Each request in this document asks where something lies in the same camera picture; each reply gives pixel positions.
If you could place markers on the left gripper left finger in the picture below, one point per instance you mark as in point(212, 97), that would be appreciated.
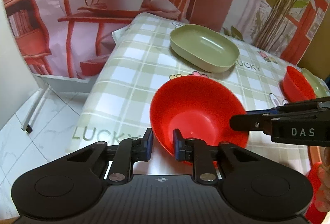
point(125, 154)

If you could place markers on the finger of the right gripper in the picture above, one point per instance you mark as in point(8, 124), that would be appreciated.
point(295, 106)
point(252, 121)

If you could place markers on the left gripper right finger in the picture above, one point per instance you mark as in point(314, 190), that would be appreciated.
point(199, 154)

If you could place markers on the large red plastic bowl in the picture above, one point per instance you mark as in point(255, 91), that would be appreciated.
point(200, 108)

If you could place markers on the operator hand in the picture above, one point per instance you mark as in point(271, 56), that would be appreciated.
point(322, 196)

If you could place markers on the green oval plate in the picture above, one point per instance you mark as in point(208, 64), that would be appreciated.
point(319, 89)
point(204, 48)

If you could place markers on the small red plastic bowl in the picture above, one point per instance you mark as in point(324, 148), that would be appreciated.
point(296, 87)

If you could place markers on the green plaid lucky bedsheet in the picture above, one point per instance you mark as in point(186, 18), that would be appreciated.
point(118, 105)

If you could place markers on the wooden headboard panel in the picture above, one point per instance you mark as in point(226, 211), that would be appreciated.
point(316, 56)

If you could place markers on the white board stand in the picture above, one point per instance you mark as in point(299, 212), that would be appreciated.
point(17, 81)

